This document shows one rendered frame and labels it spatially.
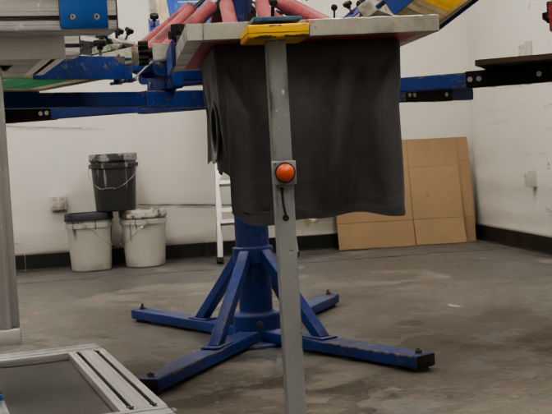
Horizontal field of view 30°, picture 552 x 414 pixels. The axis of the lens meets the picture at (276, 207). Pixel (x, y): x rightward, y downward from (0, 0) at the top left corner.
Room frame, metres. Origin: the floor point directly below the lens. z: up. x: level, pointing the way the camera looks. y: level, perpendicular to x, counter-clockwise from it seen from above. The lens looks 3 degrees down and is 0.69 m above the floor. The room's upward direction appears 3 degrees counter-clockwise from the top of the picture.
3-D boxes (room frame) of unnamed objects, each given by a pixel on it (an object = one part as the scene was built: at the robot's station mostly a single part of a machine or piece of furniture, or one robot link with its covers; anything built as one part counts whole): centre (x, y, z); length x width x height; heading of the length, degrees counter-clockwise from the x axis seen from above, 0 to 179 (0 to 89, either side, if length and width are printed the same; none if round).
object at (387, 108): (2.45, -0.10, 0.74); 0.45 x 0.03 x 0.43; 98
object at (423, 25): (2.74, -0.06, 0.97); 0.79 x 0.58 x 0.04; 8
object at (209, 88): (2.66, 0.12, 0.79); 0.46 x 0.09 x 0.33; 8
